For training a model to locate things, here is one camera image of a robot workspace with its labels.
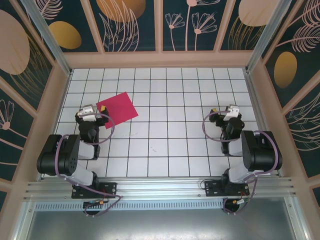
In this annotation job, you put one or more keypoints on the aluminium table side rail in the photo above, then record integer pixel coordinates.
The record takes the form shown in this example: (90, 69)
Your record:
(260, 120)

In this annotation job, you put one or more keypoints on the long aluminium mounting rail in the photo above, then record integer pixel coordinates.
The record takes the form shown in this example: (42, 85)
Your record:
(160, 187)

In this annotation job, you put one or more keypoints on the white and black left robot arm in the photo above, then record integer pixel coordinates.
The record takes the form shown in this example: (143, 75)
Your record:
(82, 175)

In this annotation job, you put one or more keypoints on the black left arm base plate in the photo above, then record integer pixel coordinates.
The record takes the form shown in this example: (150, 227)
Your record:
(110, 190)

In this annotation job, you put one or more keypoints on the pink paper sheet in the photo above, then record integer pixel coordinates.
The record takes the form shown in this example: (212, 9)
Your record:
(117, 110)

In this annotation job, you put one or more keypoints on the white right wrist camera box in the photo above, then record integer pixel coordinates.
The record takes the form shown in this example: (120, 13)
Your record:
(231, 113)

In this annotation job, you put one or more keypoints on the aluminium frame post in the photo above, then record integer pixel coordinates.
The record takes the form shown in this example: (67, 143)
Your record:
(45, 37)
(262, 37)

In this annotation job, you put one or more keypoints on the grey sheet metal panel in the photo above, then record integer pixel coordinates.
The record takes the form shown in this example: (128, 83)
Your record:
(160, 225)

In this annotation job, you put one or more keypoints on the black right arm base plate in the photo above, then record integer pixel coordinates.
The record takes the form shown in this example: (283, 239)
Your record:
(212, 191)

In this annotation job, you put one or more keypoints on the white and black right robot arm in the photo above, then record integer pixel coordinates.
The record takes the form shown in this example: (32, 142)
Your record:
(262, 150)

